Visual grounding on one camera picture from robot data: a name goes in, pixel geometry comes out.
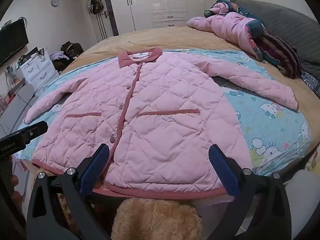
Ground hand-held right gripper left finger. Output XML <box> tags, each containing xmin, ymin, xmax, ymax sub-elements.
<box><xmin>26</xmin><ymin>143</ymin><xmax>110</xmax><ymax>240</ymax></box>

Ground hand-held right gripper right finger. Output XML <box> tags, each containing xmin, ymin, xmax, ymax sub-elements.
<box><xmin>209</xmin><ymin>144</ymin><xmax>292</xmax><ymax>240</ymax></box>

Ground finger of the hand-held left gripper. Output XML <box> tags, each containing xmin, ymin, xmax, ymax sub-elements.
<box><xmin>14</xmin><ymin>121</ymin><xmax>48</xmax><ymax>147</ymax></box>

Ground pink quilted jacket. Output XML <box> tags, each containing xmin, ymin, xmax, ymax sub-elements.
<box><xmin>24</xmin><ymin>47</ymin><xmax>299</xmax><ymax>200</ymax></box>

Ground purple clothes pile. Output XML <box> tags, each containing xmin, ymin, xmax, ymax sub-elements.
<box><xmin>50</xmin><ymin>51</ymin><xmax>69</xmax><ymax>61</ymax></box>

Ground person's left hand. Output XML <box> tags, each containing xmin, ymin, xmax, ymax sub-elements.
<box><xmin>9</xmin><ymin>174</ymin><xmax>23</xmax><ymax>202</ymax></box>

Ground white drawer chest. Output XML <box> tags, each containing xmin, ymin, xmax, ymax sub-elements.
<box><xmin>19</xmin><ymin>47</ymin><xmax>60</xmax><ymax>93</ymax></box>

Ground cartoon cat printed blanket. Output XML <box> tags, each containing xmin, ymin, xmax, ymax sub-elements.
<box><xmin>17</xmin><ymin>49</ymin><xmax>312</xmax><ymax>178</ymax></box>

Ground brown fuzzy clothing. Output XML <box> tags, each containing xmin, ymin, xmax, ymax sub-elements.
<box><xmin>111</xmin><ymin>198</ymin><xmax>203</xmax><ymax>240</ymax></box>

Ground black bag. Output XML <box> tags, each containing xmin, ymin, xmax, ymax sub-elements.
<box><xmin>61</xmin><ymin>41</ymin><xmax>84</xmax><ymax>58</ymax></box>

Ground black television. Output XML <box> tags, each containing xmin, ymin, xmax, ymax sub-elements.
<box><xmin>0</xmin><ymin>19</ymin><xmax>29</xmax><ymax>65</ymax></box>

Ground blue patterned pillow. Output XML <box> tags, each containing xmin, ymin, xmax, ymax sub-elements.
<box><xmin>300</xmin><ymin>72</ymin><xmax>320</xmax><ymax>98</ymax></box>

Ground white door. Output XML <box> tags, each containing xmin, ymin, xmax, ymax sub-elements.
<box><xmin>86</xmin><ymin>0</ymin><xmax>113</xmax><ymax>43</ymax></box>

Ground dark striped blanket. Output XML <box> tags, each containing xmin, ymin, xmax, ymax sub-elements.
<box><xmin>255</xmin><ymin>34</ymin><xmax>304</xmax><ymax>79</ymax></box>

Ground hanging dark bags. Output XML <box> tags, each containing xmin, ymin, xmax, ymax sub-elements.
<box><xmin>89</xmin><ymin>0</ymin><xmax>103</xmax><ymax>14</ymax></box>

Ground pink floral duvet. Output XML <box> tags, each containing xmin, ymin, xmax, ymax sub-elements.
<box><xmin>186</xmin><ymin>0</ymin><xmax>269</xmax><ymax>62</ymax></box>

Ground grey quilted headboard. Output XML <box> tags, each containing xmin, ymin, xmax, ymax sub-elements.
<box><xmin>230</xmin><ymin>0</ymin><xmax>320</xmax><ymax>80</ymax></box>

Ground white wardrobe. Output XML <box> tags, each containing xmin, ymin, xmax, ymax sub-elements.
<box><xmin>107</xmin><ymin>0</ymin><xmax>220</xmax><ymax>32</ymax></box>

